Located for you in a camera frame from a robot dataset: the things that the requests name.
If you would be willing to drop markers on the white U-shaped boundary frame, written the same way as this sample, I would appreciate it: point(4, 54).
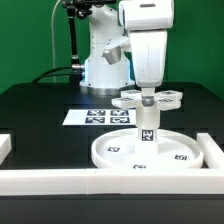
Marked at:
point(208, 180)

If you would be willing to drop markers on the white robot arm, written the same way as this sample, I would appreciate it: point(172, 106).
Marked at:
point(127, 45)

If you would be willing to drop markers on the white marker sheet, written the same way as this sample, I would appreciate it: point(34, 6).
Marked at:
point(90, 117)

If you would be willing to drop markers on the white cross-shaped table base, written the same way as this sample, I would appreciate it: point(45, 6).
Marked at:
point(163, 100)

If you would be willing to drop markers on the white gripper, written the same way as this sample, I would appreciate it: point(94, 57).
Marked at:
point(148, 50)

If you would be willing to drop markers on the white round table top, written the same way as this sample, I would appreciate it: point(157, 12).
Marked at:
point(116, 149)

